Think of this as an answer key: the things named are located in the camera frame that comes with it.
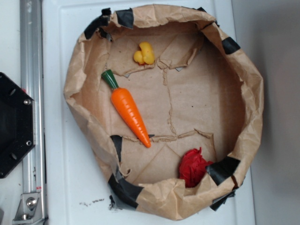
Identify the yellow rubber duck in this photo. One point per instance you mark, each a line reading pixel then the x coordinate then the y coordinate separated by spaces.
pixel 145 55

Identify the brown paper bag tray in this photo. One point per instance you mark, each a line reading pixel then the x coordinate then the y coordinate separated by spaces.
pixel 201 91

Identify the orange toy carrot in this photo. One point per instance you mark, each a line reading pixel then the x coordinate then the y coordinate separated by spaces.
pixel 126 107

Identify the crumpled red cloth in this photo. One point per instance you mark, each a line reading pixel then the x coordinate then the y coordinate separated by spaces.
pixel 192 167

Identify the aluminium extrusion rail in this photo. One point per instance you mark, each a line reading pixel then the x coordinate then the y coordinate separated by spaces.
pixel 31 52

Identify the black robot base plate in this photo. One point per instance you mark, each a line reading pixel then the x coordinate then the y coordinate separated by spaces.
pixel 16 125

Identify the metal corner bracket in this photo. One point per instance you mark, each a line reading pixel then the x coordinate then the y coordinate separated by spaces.
pixel 29 209

